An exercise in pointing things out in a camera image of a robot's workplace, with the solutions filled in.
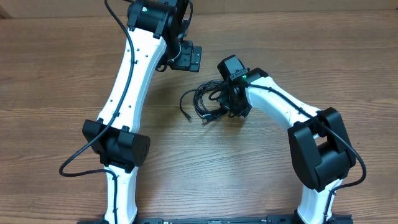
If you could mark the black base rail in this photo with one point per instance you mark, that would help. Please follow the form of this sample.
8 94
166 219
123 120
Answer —
217 220

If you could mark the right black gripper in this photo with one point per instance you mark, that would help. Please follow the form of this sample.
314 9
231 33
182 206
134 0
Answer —
225 100

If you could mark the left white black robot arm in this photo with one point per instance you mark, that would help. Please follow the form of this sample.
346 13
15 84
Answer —
155 32

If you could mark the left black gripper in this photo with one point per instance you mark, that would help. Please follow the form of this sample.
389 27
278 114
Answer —
185 62

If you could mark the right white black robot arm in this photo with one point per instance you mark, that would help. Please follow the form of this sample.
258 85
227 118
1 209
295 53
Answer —
320 149

